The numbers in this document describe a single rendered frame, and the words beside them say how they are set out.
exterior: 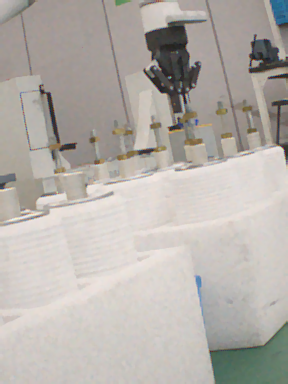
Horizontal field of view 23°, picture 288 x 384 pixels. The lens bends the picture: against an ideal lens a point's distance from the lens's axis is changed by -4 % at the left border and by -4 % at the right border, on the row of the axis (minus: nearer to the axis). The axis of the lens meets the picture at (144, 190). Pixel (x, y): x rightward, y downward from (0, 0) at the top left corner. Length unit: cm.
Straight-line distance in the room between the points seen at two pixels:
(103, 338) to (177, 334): 14
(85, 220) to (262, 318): 35
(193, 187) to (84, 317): 42
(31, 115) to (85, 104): 396
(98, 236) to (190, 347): 16
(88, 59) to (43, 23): 80
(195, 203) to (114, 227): 28
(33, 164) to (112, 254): 299
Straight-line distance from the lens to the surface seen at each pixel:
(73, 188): 75
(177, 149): 146
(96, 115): 760
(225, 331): 99
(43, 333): 57
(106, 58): 748
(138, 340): 69
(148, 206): 105
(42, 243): 63
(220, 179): 99
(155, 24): 128
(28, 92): 377
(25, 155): 372
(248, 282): 96
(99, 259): 72
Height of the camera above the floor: 29
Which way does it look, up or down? 3 degrees down
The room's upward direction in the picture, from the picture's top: 12 degrees counter-clockwise
